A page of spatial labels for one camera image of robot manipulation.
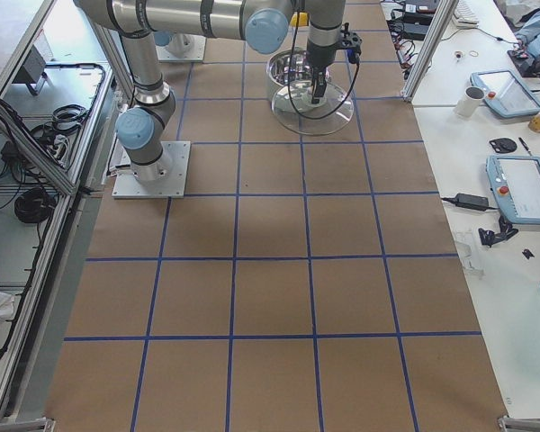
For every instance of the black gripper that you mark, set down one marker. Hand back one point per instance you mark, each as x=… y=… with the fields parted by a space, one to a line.
x=319 y=58

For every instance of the glass pot lid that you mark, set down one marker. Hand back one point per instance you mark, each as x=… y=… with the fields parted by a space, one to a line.
x=329 y=118

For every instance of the pale green cooking pot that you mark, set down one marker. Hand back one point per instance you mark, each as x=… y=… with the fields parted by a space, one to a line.
x=283 y=72

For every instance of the white mug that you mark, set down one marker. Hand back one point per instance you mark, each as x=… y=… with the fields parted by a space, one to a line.
x=471 y=99

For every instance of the black power adapter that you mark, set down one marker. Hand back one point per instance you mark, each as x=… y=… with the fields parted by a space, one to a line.
x=471 y=201

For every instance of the upper teach pendant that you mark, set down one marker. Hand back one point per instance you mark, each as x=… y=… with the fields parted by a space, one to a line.
x=506 y=93

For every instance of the teach pendant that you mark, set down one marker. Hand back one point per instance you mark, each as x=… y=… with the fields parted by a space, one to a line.
x=515 y=184
x=506 y=93

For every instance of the black round disc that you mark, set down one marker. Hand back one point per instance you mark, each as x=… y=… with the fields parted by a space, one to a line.
x=503 y=145

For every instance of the black pen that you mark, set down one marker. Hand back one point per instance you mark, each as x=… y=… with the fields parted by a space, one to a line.
x=525 y=146

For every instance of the lower teach pendant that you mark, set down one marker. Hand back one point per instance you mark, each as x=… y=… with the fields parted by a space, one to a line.
x=515 y=184

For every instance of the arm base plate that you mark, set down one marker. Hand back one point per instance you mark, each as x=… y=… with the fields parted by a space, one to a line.
x=196 y=54
x=165 y=178

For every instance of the aluminium frame post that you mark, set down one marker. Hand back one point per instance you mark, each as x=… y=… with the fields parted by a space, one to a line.
x=444 y=12

